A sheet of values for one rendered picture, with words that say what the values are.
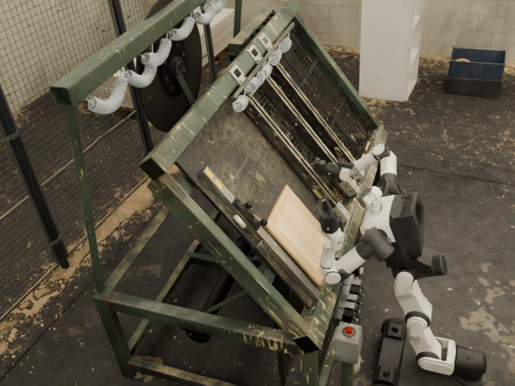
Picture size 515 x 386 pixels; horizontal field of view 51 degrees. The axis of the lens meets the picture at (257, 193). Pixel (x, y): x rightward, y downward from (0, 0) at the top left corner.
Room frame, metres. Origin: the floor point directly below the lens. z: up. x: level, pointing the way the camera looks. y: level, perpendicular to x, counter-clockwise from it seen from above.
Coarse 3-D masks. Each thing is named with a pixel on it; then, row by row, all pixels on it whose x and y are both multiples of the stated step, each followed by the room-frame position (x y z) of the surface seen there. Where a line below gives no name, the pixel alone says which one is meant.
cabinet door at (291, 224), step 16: (288, 192) 2.53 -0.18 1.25; (288, 208) 2.43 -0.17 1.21; (304, 208) 2.51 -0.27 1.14; (272, 224) 2.26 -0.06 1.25; (288, 224) 2.33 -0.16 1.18; (304, 224) 2.41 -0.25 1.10; (288, 240) 2.23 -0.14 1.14; (304, 240) 2.31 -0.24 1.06; (320, 240) 2.39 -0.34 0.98; (304, 256) 2.22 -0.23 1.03; (320, 256) 2.29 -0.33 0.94; (320, 272) 2.19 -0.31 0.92
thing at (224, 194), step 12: (204, 168) 2.26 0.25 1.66; (204, 180) 2.23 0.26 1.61; (216, 192) 2.21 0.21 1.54; (228, 192) 2.22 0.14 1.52; (228, 204) 2.18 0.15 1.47; (240, 216) 2.16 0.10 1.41; (252, 228) 2.14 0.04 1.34; (264, 240) 2.11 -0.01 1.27; (276, 252) 2.09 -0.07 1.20; (288, 264) 2.08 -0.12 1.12; (300, 276) 2.06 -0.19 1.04; (312, 288) 2.04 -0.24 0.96; (312, 300) 2.02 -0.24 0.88
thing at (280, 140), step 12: (240, 84) 2.84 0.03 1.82; (252, 96) 2.88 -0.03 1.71; (252, 108) 2.83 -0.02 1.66; (264, 120) 2.81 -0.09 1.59; (264, 132) 2.81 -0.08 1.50; (276, 132) 2.78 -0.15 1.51; (276, 144) 2.78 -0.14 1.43; (288, 144) 2.79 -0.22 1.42; (288, 156) 2.75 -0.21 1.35; (300, 156) 2.77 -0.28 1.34; (300, 168) 2.72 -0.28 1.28; (312, 168) 2.75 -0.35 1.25; (312, 180) 2.70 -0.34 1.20; (324, 192) 2.67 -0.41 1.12; (336, 204) 2.65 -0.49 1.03; (348, 216) 2.63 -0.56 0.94
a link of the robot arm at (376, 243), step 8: (376, 232) 1.98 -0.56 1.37; (368, 240) 1.95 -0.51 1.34; (376, 240) 1.94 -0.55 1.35; (384, 240) 1.95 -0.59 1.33; (360, 248) 1.96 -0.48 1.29; (368, 248) 1.94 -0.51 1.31; (376, 248) 1.92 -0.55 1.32; (384, 248) 1.91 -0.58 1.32; (360, 256) 1.94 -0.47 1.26; (368, 256) 1.93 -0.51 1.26; (376, 256) 1.91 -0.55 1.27
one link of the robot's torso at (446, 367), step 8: (448, 344) 2.04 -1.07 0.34; (448, 352) 1.98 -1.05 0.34; (424, 360) 1.96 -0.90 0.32; (432, 360) 1.95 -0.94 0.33; (440, 360) 1.94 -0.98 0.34; (448, 360) 1.93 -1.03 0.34; (424, 368) 1.96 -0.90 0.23; (432, 368) 1.93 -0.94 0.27; (440, 368) 1.92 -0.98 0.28; (448, 368) 1.90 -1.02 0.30
